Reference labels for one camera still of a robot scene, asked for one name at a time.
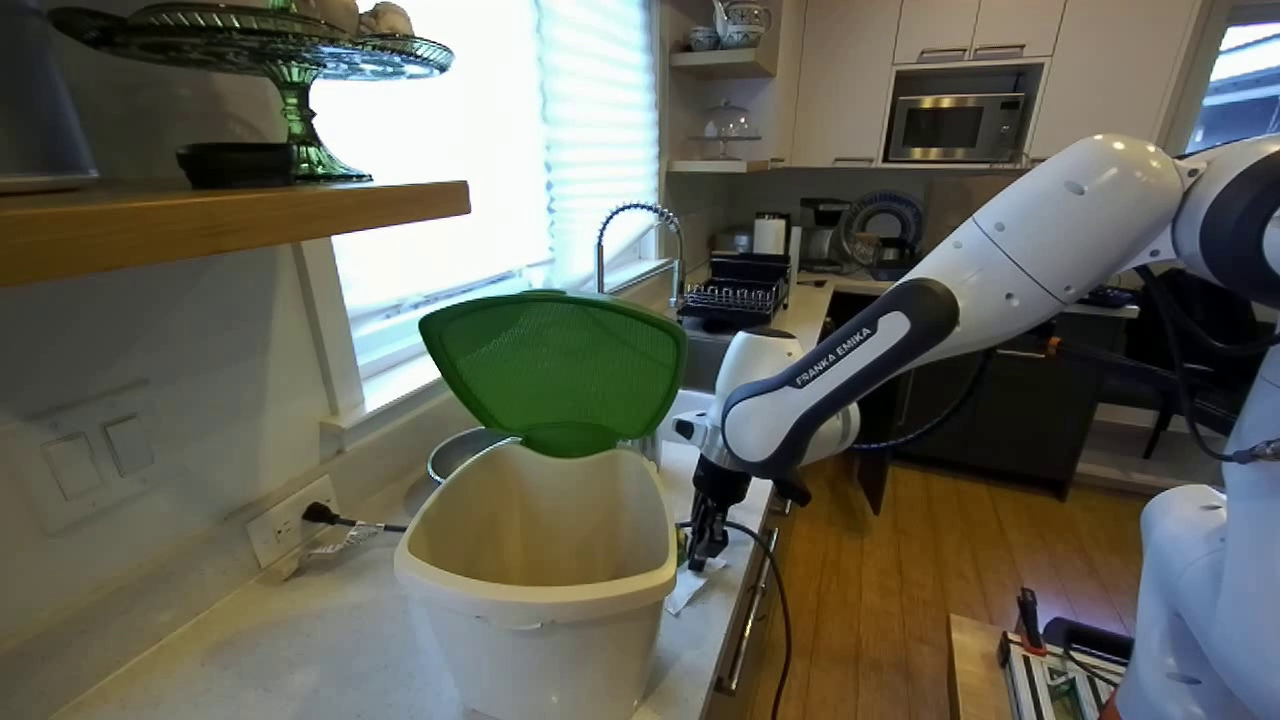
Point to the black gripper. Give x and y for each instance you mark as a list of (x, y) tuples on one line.
[(720, 492)]

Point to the white serviette tissue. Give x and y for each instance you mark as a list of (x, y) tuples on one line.
[(686, 592)]

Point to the green bin lid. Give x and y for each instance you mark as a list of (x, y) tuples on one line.
[(535, 364)]

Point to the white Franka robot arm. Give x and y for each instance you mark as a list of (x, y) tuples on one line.
[(1064, 224)]

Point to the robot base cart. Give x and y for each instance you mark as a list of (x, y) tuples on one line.
[(1052, 663)]

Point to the white plastic waste bin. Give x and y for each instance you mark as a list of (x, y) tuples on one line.
[(535, 627)]

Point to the black dish rack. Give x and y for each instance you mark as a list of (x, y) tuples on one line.
[(735, 298)]

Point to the dark kitchen island cabinet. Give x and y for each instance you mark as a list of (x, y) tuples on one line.
[(1012, 425)]

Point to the black coffee machine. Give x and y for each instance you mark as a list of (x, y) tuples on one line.
[(821, 232)]

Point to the chrome sink faucet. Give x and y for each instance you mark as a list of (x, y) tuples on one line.
[(641, 208)]

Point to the black power plug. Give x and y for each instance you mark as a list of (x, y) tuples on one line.
[(320, 514)]

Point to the glass cake dome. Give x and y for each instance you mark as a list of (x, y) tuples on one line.
[(728, 129)]

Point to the white window blind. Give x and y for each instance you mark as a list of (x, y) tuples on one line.
[(601, 132)]

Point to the steel built-in microwave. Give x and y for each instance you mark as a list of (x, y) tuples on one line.
[(954, 126)]

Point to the black chair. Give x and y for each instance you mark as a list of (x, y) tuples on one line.
[(1187, 334)]

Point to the small black bowl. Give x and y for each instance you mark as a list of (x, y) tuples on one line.
[(232, 161)]

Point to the beige round food item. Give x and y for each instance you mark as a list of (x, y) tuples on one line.
[(388, 17), (334, 12)]

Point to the green glass cake stand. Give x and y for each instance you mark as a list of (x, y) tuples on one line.
[(284, 60)]

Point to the white wall outlet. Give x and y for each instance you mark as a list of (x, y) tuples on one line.
[(282, 524)]

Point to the white window frame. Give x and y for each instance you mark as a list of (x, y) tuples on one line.
[(327, 334)]

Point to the wooden wall shelf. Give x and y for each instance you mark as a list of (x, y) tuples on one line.
[(202, 220)]

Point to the white light switch plate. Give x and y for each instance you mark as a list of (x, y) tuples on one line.
[(95, 453)]

